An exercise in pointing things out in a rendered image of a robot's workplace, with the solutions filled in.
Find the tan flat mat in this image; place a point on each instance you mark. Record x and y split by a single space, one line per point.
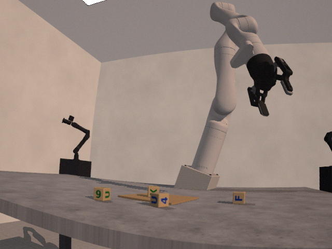
173 199

